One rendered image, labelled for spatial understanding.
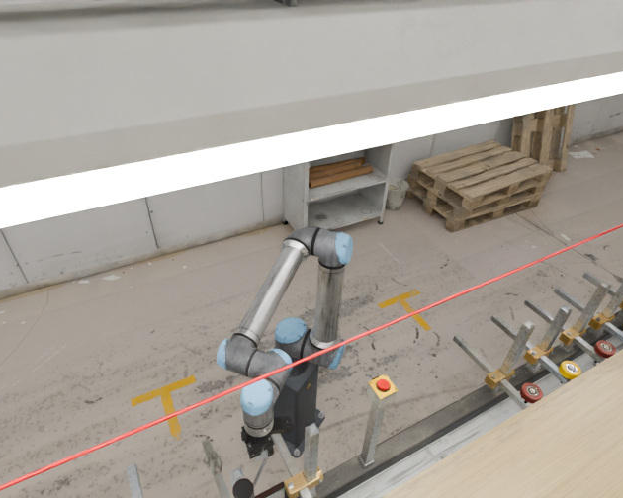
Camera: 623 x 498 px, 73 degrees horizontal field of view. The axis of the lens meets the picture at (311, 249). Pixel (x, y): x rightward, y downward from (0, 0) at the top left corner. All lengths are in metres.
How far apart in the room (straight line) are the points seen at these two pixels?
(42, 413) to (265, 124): 3.04
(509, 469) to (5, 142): 1.77
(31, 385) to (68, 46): 3.20
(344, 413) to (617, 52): 2.58
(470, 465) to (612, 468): 0.51
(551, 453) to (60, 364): 2.87
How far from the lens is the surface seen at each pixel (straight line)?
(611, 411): 2.17
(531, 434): 1.94
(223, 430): 2.79
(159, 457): 2.79
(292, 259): 1.59
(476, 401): 2.19
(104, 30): 0.22
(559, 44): 0.38
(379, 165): 4.16
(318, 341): 1.98
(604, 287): 2.31
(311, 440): 1.44
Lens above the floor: 2.42
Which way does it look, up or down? 38 degrees down
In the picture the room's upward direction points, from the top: 2 degrees clockwise
